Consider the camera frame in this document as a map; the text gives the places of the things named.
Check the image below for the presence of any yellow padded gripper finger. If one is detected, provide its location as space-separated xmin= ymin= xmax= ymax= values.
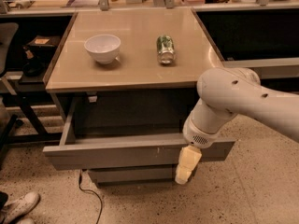
xmin=175 ymin=146 xmax=202 ymax=185

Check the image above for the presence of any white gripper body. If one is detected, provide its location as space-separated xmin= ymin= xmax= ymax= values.
xmin=183 ymin=99 xmax=236 ymax=148

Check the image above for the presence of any grey top drawer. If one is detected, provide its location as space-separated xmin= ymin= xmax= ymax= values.
xmin=42 ymin=95 xmax=236 ymax=172

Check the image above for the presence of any grey drawer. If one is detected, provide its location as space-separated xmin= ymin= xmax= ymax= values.
xmin=42 ymin=95 xmax=236 ymax=172
xmin=87 ymin=164 xmax=198 ymax=187

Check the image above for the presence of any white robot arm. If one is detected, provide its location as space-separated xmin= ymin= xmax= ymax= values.
xmin=175 ymin=68 xmax=299 ymax=185

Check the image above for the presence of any grey bottom drawer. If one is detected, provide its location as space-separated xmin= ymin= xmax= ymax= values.
xmin=87 ymin=164 xmax=198 ymax=187

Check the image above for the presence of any grey drawer cabinet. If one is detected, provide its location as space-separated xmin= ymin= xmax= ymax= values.
xmin=42 ymin=7 xmax=234 ymax=189

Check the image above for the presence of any green soda can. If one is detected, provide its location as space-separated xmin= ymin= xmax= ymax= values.
xmin=156 ymin=35 xmax=175 ymax=64

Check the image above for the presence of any white ceramic bowl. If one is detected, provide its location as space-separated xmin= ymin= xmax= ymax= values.
xmin=84 ymin=35 xmax=121 ymax=64

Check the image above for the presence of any black box on shelf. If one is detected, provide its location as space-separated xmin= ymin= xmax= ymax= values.
xmin=25 ymin=35 xmax=61 ymax=60

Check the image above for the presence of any white sneaker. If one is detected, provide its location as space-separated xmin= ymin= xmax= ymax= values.
xmin=0 ymin=191 xmax=40 ymax=224

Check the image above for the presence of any black floor cable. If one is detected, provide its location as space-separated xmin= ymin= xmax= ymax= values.
xmin=78 ymin=168 xmax=104 ymax=224

